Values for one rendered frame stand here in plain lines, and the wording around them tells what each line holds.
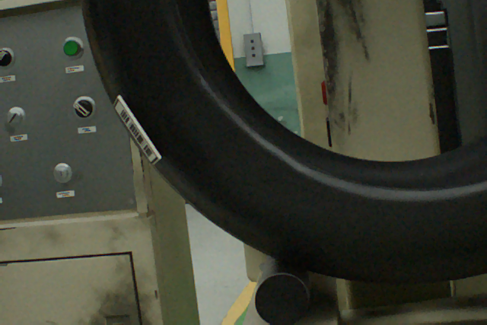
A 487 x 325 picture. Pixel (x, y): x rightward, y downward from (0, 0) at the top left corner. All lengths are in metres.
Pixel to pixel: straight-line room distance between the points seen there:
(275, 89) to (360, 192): 9.23
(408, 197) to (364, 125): 0.39
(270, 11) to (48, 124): 8.44
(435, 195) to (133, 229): 0.86
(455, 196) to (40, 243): 0.95
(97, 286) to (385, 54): 0.66
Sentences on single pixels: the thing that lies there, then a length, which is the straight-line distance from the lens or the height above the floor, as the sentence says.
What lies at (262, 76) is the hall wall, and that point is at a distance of 10.02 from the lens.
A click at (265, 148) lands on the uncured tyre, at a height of 1.03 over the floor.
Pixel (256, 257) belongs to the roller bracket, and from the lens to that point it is 1.17.
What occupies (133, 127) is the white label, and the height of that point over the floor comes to 1.05.
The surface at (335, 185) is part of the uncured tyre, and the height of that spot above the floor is 0.99.
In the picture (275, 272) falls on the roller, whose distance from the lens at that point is 0.84.
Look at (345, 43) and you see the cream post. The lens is 1.18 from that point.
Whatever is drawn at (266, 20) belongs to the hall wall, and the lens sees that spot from 10.03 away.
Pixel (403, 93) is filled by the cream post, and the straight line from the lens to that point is 1.18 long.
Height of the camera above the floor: 1.07
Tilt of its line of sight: 3 degrees down
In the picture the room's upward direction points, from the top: 6 degrees counter-clockwise
